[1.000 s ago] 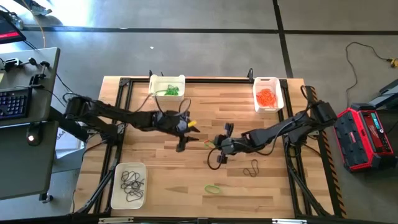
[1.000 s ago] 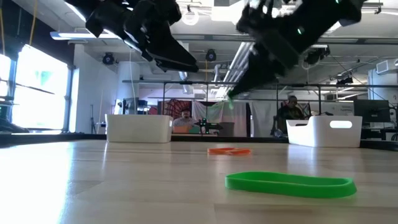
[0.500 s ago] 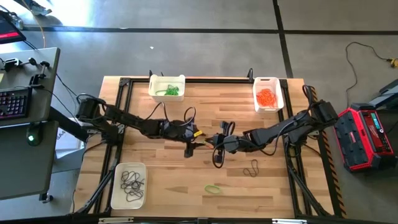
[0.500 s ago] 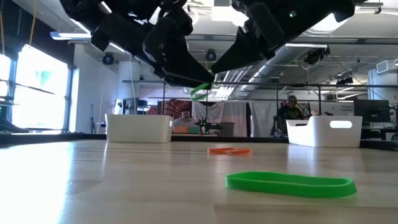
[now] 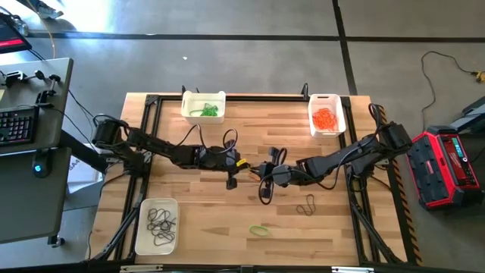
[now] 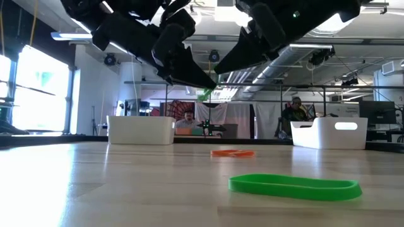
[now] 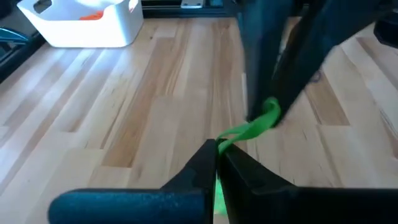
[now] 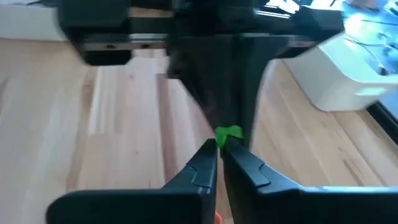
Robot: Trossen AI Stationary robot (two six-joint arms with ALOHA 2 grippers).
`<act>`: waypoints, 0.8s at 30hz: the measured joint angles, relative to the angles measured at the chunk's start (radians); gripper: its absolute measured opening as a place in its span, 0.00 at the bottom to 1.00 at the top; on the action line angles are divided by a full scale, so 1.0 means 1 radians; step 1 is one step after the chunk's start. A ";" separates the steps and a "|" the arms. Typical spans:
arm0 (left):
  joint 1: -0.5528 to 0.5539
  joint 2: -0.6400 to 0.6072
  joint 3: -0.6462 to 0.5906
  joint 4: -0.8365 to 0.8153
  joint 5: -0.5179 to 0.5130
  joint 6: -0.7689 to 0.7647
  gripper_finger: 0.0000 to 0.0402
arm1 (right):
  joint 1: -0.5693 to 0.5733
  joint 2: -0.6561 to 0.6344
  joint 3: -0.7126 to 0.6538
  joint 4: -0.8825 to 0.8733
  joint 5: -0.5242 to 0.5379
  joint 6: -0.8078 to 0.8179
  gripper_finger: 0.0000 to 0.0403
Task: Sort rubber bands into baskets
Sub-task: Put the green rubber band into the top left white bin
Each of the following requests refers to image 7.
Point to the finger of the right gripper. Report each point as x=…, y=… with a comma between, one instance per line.
x=264, y=46
x=311, y=53

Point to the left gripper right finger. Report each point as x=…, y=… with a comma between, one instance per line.
x=295, y=205

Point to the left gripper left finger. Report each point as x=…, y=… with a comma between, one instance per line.
x=140, y=207

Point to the green rubber band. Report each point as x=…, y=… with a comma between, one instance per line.
x=258, y=126

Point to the orange rubber band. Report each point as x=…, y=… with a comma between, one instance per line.
x=93, y=16

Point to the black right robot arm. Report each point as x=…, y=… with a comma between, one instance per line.
x=387, y=31

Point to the white plastic basket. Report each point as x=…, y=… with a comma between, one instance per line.
x=93, y=31

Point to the silver frame plate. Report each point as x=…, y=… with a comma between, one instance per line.
x=192, y=3

